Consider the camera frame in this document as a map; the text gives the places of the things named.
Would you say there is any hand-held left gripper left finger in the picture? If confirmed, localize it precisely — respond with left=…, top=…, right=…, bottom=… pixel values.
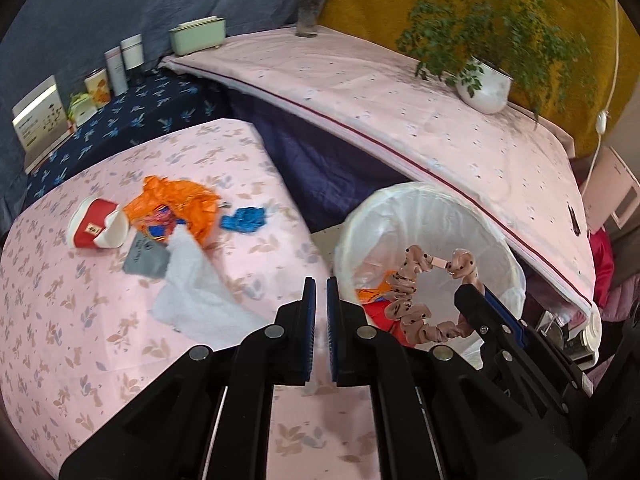
left=59, top=276, right=317, bottom=480

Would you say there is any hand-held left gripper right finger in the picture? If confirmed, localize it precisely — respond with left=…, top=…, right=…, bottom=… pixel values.
left=326, top=276, right=586, bottom=480

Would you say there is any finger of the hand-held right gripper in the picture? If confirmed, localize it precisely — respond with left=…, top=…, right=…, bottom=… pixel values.
left=454, top=284, right=516, bottom=386
left=484, top=291, right=531, bottom=356

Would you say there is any small orange wrapper piece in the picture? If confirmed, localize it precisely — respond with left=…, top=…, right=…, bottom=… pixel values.
left=356, top=272, right=396, bottom=306

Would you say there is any red paper envelope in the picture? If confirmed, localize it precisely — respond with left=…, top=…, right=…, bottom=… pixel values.
left=362, top=300, right=416, bottom=346

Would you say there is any pink dotted scrunchie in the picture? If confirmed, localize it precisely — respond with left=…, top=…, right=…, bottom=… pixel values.
left=382, top=245, right=486, bottom=346

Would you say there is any white lined trash bin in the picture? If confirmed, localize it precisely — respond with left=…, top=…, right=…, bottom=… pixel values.
left=332, top=182, right=528, bottom=361

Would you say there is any white round container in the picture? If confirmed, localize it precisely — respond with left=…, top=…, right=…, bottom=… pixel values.
left=582, top=305, right=603, bottom=356

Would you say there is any red garment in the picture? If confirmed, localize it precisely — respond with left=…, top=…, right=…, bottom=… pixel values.
left=587, top=230, right=613, bottom=311

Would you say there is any white crumpled tissue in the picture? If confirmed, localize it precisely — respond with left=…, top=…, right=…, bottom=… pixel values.
left=150, top=225, right=271, bottom=348

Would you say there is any blue crumpled wrapper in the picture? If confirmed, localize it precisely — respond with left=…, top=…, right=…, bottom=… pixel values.
left=220, top=206, right=267, bottom=234

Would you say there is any plain navy cloth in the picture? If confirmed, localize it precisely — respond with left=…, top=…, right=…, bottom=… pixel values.
left=227, top=85, right=416, bottom=236

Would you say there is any pale pink box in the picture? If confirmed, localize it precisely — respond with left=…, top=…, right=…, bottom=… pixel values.
left=582, top=146, right=640, bottom=233

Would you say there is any orange plastic bag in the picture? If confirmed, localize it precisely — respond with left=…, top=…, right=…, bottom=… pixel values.
left=123, top=175, right=223, bottom=246

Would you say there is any grey flat packet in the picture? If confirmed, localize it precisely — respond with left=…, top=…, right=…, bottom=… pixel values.
left=122, top=231, right=171, bottom=278

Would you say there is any green plant in white pot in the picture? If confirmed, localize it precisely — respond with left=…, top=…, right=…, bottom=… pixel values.
left=362, top=0, right=598, bottom=115

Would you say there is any red paper cup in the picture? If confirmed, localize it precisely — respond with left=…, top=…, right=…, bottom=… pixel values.
left=67, top=197, right=132, bottom=251

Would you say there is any pink leaf-print tablecloth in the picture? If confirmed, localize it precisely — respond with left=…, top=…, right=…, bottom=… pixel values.
left=0, top=117, right=381, bottom=480

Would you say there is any pink dotted shelf cloth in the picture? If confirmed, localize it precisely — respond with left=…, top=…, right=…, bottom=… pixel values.
left=159, top=25, right=601, bottom=311

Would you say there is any dark blue floral cloth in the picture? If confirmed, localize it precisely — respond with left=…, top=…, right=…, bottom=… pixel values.
left=25, top=67, right=231, bottom=201

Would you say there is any pale green tissue box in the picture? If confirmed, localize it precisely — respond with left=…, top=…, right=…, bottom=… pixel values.
left=168, top=16, right=227, bottom=57

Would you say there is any light green packet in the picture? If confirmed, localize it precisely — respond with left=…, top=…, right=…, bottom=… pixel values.
left=67, top=92, right=98, bottom=128

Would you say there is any yellow printed tin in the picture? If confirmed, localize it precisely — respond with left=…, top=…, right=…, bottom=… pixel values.
left=83, top=67, right=112, bottom=107

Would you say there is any slim white canister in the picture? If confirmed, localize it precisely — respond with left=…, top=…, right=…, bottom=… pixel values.
left=104, top=46, right=128, bottom=96

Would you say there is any yellow backdrop cloth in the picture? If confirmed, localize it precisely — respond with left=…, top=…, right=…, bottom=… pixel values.
left=320, top=0, right=631, bottom=156

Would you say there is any wide white canister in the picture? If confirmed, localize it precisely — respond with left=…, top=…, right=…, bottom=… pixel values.
left=120, top=34, right=145, bottom=71

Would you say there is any white display box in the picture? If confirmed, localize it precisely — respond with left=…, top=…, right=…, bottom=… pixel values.
left=12, top=75, right=71, bottom=171

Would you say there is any white cable with switch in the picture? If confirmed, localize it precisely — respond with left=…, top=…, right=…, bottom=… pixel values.
left=587, top=5, right=621, bottom=171

